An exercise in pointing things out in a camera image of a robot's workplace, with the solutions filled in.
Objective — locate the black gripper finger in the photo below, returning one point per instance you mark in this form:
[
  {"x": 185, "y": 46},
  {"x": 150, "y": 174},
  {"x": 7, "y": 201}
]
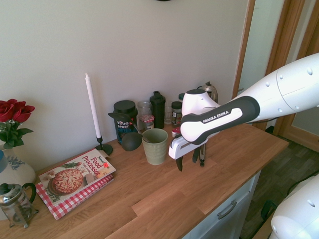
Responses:
[
  {"x": 195, "y": 155},
  {"x": 180, "y": 165}
]

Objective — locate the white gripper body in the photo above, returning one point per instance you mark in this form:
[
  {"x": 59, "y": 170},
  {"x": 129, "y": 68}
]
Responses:
[{"x": 177, "y": 149}]

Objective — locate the metal tongs with black tips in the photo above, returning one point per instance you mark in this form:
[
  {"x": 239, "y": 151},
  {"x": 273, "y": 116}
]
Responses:
[{"x": 202, "y": 155}]

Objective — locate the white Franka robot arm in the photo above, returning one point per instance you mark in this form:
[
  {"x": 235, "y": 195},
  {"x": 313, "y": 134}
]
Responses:
[{"x": 286, "y": 89}]

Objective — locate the green ribbed utensil holder cup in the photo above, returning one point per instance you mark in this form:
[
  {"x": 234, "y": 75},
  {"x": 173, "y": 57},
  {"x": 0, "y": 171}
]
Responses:
[{"x": 155, "y": 149}]

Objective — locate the black candle holder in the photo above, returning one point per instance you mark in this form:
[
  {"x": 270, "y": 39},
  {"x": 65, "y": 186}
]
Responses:
[{"x": 104, "y": 148}]

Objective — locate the small clear glass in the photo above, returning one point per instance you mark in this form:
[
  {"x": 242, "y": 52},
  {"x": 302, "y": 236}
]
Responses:
[{"x": 168, "y": 115}]

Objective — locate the spice jar black lid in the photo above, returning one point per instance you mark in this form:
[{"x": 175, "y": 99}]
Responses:
[{"x": 176, "y": 112}]

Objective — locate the small jar red gingham lid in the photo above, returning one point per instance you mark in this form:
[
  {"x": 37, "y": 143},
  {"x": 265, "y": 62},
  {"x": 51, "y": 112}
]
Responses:
[{"x": 147, "y": 122}]

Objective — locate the black shaker bottle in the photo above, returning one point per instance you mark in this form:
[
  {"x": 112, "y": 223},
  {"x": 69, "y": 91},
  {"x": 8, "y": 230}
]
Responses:
[{"x": 157, "y": 112}]

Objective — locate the dark round ladle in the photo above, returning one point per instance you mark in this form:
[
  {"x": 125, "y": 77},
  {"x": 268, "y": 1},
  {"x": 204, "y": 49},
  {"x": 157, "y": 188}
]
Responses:
[{"x": 130, "y": 145}]

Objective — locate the jar with green lid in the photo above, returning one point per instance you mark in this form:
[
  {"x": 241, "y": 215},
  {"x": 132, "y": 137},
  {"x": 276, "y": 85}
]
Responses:
[{"x": 181, "y": 96}]

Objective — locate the empty clear glass jar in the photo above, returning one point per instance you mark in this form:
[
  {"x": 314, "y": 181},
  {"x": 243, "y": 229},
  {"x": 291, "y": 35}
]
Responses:
[{"x": 144, "y": 107}]

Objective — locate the white cabinet drawer front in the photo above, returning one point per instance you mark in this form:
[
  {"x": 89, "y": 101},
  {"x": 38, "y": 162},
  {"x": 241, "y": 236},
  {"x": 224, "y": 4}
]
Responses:
[{"x": 234, "y": 196}]

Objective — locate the Vega Sport protein tub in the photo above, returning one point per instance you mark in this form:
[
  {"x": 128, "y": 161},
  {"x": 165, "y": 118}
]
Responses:
[{"x": 123, "y": 127}]

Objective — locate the stainless steel kettle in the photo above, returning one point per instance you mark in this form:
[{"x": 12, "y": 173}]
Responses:
[{"x": 211, "y": 89}]

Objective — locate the black bag on floor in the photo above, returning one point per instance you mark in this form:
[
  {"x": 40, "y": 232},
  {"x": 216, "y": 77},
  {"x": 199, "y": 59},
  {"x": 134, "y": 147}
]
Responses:
[{"x": 270, "y": 207}]

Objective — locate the white taper candle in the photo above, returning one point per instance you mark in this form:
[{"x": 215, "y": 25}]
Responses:
[{"x": 92, "y": 104}]

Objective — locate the Food Processor cookbook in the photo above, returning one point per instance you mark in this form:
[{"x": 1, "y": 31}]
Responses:
[{"x": 74, "y": 174}]

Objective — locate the wooden door frosted glass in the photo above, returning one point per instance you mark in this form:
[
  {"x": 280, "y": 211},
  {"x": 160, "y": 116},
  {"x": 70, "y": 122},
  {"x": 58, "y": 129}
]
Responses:
[{"x": 299, "y": 129}]

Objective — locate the red checked book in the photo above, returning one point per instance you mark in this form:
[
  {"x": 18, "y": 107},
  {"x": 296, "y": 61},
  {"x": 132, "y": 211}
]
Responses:
[{"x": 67, "y": 206}]

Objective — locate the white blue patterned vase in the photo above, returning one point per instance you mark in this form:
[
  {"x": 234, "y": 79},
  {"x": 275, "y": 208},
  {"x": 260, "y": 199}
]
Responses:
[{"x": 17, "y": 171}]

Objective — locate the red roses bouquet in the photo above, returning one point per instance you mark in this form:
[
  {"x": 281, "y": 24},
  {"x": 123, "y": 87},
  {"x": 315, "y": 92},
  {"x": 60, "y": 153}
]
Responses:
[{"x": 13, "y": 109}]

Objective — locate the glass French press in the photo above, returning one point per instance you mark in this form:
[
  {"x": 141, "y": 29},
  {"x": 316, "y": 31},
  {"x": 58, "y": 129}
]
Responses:
[{"x": 16, "y": 206}]

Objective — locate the wooden door frame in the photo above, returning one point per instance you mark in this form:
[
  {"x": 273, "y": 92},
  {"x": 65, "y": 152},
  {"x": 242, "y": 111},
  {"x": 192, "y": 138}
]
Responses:
[{"x": 245, "y": 44}]

